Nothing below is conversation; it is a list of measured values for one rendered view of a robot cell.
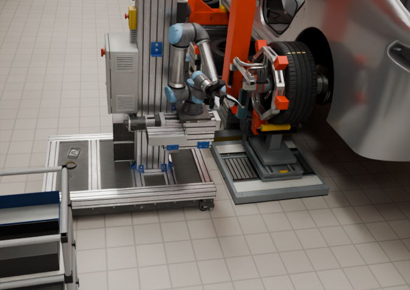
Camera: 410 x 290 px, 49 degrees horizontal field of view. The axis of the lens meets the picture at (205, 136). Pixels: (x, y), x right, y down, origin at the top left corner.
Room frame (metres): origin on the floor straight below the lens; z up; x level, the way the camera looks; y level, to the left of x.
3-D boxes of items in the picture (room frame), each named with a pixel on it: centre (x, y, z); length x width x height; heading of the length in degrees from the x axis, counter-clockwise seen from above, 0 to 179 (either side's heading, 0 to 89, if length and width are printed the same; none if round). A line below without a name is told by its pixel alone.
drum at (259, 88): (3.26, -0.37, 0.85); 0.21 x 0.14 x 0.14; 108
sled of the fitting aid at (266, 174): (3.29, -0.61, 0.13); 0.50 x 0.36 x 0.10; 18
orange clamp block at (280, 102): (2.98, -0.54, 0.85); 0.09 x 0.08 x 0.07; 18
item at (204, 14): (5.63, 0.06, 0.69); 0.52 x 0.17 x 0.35; 108
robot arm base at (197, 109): (2.78, 0.11, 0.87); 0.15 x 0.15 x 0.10
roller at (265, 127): (3.19, -0.57, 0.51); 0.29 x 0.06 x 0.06; 108
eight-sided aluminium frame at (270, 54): (3.28, -0.44, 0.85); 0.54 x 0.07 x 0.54; 18
